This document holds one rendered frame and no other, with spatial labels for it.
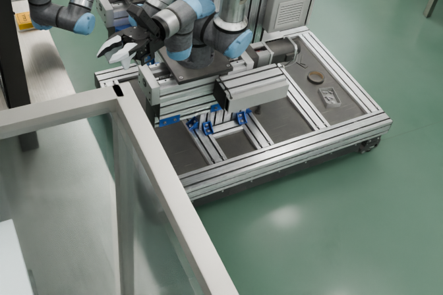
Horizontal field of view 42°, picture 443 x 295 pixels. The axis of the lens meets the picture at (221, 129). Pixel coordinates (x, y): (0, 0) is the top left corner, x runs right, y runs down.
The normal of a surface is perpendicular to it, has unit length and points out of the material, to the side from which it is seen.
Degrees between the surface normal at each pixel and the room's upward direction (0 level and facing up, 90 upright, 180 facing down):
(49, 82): 0
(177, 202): 0
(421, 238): 0
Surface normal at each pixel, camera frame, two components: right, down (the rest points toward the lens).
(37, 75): 0.11, -0.68
